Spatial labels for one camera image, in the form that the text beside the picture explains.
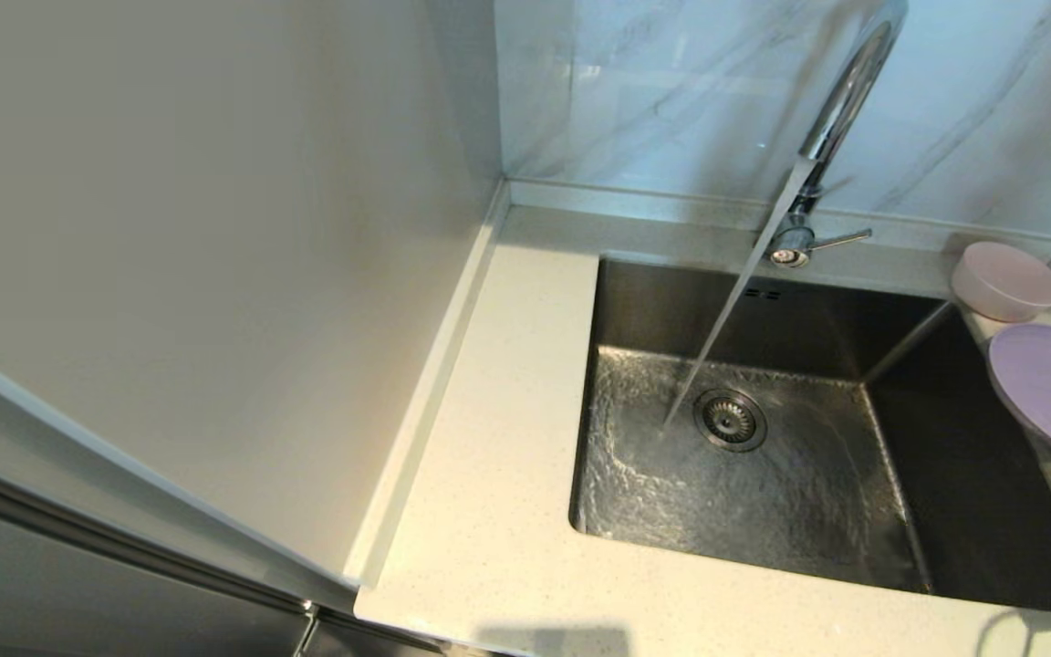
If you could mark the pale pink bowl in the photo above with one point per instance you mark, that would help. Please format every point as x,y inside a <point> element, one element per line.
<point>1007,283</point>

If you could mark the stainless steel sink basin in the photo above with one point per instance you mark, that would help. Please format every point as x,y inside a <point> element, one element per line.
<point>763,520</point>

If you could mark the clear running water stream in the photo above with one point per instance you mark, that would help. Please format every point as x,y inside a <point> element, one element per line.
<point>731,315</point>

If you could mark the round metal drain strainer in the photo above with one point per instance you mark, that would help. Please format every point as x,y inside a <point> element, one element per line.
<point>730,421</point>

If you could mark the white tall cabinet side panel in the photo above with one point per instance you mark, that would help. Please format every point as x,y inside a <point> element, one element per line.
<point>170,228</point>

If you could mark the chrome gooseneck faucet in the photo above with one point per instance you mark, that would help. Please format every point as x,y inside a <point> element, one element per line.
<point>845,100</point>

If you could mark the stainless steel appliance door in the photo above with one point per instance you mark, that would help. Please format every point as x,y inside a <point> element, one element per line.
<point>33,584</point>

